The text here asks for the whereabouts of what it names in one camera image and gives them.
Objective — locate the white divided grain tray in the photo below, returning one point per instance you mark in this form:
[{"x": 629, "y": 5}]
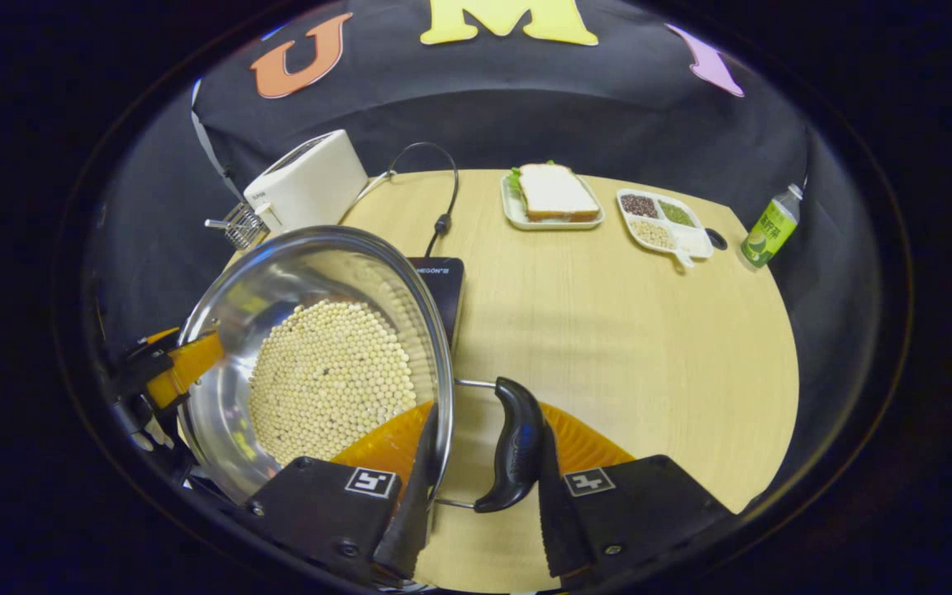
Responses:
[{"x": 695, "y": 241}]

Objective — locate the stainless steel pot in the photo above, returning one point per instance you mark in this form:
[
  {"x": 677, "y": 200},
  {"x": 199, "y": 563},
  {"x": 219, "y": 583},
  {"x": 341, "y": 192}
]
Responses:
[{"x": 220, "y": 413}]

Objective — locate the black induction cooktop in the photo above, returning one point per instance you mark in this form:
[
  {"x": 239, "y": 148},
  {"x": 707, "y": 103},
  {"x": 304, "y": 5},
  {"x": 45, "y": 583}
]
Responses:
[{"x": 443, "y": 297}]

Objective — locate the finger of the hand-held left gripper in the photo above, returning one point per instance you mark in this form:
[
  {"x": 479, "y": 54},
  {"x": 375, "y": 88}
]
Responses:
[
  {"x": 149, "y": 351},
  {"x": 183, "y": 368}
]

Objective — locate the sandwich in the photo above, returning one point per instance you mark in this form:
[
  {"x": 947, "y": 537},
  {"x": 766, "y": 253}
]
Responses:
[{"x": 554, "y": 194}]

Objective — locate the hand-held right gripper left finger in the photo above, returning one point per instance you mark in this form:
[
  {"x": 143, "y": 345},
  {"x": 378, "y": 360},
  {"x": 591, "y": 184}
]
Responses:
[{"x": 410, "y": 529}]

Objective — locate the pile of soybeans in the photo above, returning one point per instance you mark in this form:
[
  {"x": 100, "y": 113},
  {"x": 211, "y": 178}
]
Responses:
[{"x": 327, "y": 380}]

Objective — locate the green drink bottle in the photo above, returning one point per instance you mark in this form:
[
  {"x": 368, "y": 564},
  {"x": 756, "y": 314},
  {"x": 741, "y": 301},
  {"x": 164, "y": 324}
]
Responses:
[{"x": 769, "y": 231}]

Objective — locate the white toaster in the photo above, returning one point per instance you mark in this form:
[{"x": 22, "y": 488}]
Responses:
[{"x": 311, "y": 186}]

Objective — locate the white rectangular plate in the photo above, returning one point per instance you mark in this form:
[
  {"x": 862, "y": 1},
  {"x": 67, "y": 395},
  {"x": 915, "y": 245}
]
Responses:
[{"x": 511, "y": 211}]

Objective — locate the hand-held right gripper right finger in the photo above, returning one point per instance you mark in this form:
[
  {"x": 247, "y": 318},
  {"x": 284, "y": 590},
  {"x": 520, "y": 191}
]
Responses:
[{"x": 563, "y": 521}]

